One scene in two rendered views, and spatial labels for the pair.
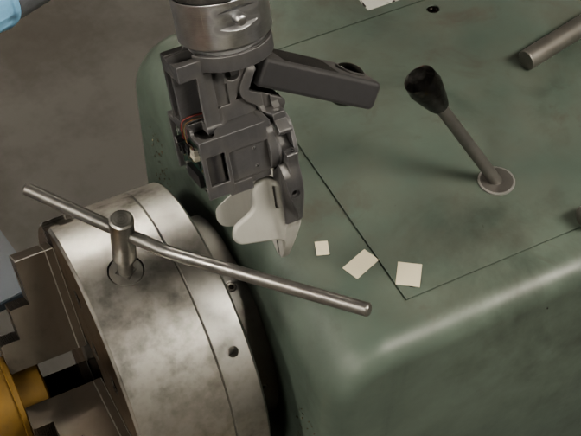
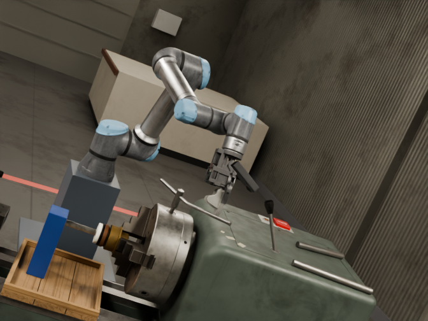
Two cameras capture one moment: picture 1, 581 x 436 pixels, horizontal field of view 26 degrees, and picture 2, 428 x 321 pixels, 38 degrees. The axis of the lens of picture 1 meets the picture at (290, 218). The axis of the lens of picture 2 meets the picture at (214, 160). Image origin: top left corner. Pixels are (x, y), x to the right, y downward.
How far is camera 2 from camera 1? 128 cm
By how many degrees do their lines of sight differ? 40
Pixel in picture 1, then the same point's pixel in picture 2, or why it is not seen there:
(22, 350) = (128, 226)
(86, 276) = (160, 207)
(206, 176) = (211, 174)
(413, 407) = (223, 281)
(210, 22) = (232, 141)
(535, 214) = (281, 258)
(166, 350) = (170, 230)
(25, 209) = not seen: outside the picture
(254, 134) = (227, 172)
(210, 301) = (187, 228)
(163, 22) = not seen: outside the picture
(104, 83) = not seen: outside the picture
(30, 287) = (141, 213)
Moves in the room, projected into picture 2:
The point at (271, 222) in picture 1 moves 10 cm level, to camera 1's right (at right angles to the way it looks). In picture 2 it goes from (217, 201) to (245, 216)
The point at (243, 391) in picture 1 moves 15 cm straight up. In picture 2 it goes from (181, 254) to (199, 212)
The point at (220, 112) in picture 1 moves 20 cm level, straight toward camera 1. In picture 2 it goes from (221, 165) to (206, 174)
